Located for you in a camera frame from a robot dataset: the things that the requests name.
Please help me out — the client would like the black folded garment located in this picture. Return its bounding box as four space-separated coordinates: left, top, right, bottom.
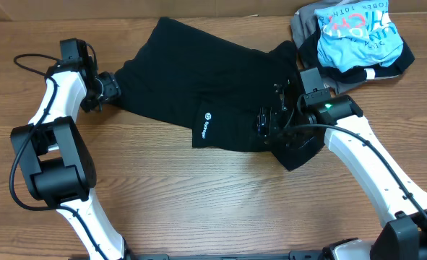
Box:
298 32 415 84

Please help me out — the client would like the grey folded garment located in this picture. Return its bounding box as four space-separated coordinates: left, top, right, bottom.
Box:
290 0 373 96

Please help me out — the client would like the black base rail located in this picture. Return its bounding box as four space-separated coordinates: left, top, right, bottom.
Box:
124 251 325 260

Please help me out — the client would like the black t-shirt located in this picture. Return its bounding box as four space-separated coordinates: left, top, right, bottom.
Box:
108 16 326 172

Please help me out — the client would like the light blue printed t-shirt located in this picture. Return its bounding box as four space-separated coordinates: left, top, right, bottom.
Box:
314 0 404 72

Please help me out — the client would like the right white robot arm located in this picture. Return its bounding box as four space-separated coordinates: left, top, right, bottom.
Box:
256 68 427 260

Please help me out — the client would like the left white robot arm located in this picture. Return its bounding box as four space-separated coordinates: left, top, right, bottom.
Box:
9 38 135 259

